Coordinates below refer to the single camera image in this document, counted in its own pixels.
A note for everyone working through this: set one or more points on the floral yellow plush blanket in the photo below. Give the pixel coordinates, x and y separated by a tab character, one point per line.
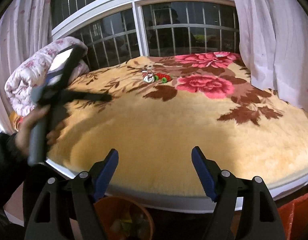
162	107

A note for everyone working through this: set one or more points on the red white wrapper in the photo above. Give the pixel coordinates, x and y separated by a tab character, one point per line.
148	77

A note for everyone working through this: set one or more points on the folded pink floral quilt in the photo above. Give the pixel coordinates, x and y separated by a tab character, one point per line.
33	72

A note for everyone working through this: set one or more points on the sheer pink curtain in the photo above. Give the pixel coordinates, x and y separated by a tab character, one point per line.
24	29
274	47

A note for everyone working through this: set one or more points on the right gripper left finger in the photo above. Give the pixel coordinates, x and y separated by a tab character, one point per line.
62	200

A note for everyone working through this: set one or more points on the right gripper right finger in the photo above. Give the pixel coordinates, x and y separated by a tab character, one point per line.
244	208

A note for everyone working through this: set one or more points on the white framed barred window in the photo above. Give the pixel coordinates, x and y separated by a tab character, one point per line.
118	30

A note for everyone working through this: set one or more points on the person's left hand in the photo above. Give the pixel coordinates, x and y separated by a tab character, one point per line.
22	138

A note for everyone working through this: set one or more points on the orange plastic trash bin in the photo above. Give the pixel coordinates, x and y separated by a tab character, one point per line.
123	218

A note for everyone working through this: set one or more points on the orange red bag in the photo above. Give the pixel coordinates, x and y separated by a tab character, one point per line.
294	217

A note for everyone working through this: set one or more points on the left sheer pink curtain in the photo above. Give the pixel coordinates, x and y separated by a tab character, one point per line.
24	29

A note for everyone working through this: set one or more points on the right sheer pink curtain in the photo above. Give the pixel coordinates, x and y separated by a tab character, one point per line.
274	47

